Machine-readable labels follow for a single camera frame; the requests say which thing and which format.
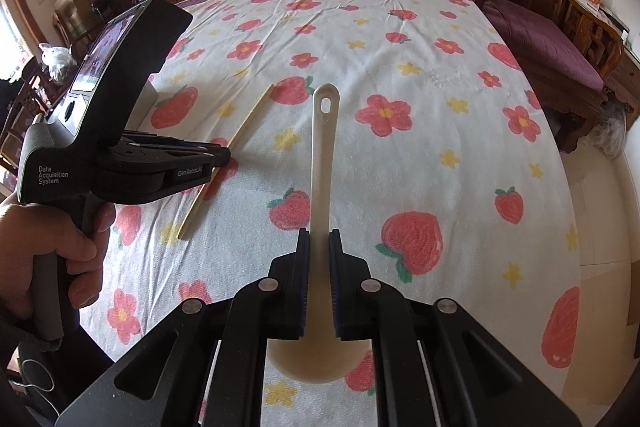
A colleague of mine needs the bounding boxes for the wooden side table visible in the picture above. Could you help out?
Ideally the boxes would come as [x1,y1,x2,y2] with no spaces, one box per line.
[601,9,640,110]

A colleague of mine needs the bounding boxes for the flower and strawberry printed blanket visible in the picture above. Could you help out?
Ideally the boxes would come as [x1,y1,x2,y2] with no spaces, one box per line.
[80,0,583,427]

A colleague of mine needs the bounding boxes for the person's black pants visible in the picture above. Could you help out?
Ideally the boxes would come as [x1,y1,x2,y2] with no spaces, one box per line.
[10,302,118,427]

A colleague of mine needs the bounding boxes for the person's left hand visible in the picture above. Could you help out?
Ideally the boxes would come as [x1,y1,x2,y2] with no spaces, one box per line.
[0,201,117,323]

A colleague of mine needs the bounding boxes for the thin white cable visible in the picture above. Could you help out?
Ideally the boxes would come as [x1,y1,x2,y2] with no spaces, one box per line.
[19,358,67,414]

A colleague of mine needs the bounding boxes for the wooden framed window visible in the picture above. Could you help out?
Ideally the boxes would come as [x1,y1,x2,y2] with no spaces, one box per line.
[0,0,37,82]

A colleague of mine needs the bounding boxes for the tied plastic bag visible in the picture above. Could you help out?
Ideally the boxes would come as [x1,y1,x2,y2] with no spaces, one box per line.
[39,43,73,80]

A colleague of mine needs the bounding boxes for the purple seat cushion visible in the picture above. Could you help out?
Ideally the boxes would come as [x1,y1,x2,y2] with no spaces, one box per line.
[481,0,606,91]

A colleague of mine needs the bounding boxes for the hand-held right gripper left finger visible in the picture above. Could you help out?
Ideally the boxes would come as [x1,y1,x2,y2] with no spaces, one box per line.
[57,228,311,427]

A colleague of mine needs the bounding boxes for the person's left forearm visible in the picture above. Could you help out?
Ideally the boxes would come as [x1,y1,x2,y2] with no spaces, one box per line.
[0,301,62,355]

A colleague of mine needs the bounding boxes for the clear plastic bag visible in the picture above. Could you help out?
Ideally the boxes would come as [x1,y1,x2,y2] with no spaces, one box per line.
[592,103,629,158]

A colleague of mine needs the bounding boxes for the grey utensil box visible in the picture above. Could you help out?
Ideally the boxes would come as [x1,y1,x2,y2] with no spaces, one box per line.
[141,79,157,128]

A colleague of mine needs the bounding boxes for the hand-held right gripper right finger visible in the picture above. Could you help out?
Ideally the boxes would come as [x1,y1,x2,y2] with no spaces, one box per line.
[327,228,588,427]

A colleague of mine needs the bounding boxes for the dark wooden cabinet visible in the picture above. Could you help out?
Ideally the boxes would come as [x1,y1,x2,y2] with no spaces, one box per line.
[52,0,121,54]

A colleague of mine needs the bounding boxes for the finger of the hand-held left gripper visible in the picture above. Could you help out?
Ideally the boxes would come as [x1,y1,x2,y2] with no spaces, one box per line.
[120,131,232,170]

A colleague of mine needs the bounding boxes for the light bamboo chopstick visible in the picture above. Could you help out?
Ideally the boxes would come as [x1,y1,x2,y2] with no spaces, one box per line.
[177,84,275,240]

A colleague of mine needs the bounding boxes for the large white rice paddle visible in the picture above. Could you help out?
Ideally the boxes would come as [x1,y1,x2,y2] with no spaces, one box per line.
[267,83,373,382]

